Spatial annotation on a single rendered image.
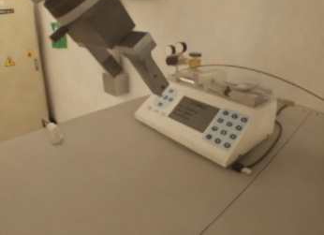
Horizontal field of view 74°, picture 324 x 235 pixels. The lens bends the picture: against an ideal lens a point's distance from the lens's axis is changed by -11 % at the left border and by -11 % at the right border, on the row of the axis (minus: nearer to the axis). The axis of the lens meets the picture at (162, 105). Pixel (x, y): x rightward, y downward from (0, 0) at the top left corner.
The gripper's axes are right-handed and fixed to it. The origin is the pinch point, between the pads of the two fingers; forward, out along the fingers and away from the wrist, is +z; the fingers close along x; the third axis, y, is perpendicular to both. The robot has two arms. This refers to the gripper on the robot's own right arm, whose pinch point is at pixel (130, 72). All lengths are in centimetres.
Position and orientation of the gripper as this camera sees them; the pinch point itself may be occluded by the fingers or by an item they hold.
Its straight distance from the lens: 40.4
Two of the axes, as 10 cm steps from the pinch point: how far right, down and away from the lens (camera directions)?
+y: -6.1, 7.4, -2.6
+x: 6.5, 2.8, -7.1
